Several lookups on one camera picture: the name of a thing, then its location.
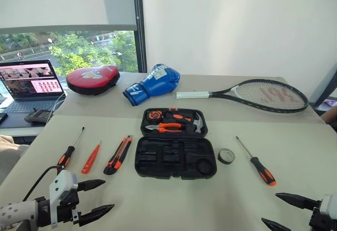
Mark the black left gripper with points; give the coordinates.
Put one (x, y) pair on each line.
(67, 211)

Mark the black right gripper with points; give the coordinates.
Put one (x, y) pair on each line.
(322, 224)

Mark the orange test pen screwdriver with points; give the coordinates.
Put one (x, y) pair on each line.
(89, 162)

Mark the black orange utility knife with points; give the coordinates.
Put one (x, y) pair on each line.
(117, 157)

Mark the black orange screwdriver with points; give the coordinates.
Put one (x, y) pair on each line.
(65, 157)
(263, 171)

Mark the black tool case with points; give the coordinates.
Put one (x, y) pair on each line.
(158, 169)

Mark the black electrical tape roll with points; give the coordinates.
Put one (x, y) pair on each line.
(223, 160)

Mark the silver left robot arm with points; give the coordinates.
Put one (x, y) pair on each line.
(15, 212)

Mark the black handheld controller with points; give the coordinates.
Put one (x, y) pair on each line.
(38, 115)

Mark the orange black tape measure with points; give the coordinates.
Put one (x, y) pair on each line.
(154, 115)

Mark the red black focus pad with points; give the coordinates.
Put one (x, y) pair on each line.
(89, 82)

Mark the open grey laptop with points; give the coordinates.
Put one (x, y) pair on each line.
(23, 106)

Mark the purple patterned item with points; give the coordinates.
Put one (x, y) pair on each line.
(331, 103)

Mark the blue boxing glove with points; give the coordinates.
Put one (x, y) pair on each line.
(158, 83)

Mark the black white tennis racket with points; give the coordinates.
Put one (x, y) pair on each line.
(192, 95)

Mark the white roller blind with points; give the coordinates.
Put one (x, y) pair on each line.
(52, 2)

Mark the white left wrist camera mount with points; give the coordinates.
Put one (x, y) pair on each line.
(61, 182)

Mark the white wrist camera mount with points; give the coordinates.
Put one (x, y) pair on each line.
(329, 206)
(61, 182)

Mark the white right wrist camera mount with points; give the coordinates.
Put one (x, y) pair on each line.
(329, 206)

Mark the dark chair frame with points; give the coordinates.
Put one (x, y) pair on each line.
(325, 86)

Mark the black window frame post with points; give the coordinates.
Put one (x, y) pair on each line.
(139, 31)

